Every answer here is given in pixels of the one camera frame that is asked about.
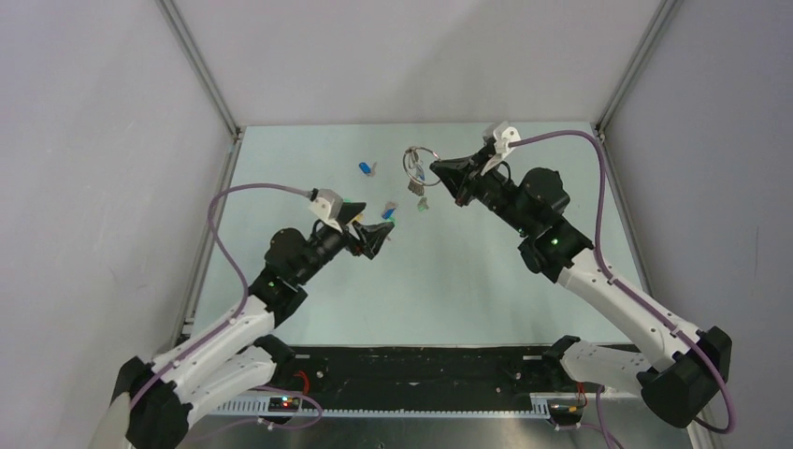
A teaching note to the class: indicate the controller board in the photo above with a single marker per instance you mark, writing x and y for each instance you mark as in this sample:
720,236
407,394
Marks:
283,404
565,411

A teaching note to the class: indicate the left controller board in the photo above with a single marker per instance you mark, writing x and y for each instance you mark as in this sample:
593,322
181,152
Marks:
283,404

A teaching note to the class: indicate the large silver keyring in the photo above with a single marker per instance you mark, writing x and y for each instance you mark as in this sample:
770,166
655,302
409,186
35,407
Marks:
413,158

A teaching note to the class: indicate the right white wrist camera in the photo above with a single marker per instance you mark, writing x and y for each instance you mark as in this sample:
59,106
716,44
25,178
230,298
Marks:
500,136

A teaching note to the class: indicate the right aluminium corner post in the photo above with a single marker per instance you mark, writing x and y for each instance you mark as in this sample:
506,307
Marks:
640,57

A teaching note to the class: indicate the right controller board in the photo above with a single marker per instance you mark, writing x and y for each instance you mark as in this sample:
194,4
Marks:
565,411

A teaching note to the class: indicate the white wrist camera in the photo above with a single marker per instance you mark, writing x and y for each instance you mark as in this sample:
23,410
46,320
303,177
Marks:
500,136
326,204

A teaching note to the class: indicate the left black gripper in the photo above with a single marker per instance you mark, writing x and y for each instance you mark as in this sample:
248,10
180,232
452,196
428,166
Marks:
370,237

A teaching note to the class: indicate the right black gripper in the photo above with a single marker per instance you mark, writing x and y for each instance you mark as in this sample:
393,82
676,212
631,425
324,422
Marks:
457,178

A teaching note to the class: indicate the aluminium corner post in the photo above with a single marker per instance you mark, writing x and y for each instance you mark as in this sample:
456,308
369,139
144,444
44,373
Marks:
185,39
640,57

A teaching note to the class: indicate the left aluminium corner post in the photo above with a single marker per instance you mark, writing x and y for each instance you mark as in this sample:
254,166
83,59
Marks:
185,39

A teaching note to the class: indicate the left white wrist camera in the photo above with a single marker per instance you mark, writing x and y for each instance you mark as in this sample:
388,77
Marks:
326,204

